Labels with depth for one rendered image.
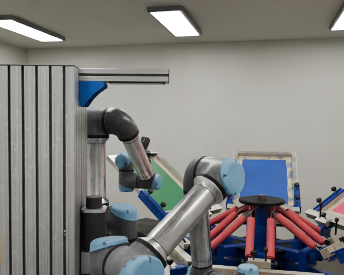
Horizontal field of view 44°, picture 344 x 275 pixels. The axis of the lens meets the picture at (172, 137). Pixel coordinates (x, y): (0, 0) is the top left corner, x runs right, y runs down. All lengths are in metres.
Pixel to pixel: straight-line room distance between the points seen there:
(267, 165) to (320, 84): 2.41
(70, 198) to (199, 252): 0.48
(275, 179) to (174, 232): 2.77
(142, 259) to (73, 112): 0.55
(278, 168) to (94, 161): 2.54
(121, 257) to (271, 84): 5.21
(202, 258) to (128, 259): 0.42
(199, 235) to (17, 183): 0.64
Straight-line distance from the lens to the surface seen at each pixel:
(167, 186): 3.61
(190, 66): 6.38
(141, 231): 3.55
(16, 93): 1.50
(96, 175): 1.84
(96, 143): 1.83
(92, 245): 1.33
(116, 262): 1.24
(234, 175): 1.37
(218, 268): 2.47
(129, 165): 2.07
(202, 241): 1.55
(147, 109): 6.49
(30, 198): 1.51
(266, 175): 4.01
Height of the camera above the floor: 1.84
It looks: 2 degrees down
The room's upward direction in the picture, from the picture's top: straight up
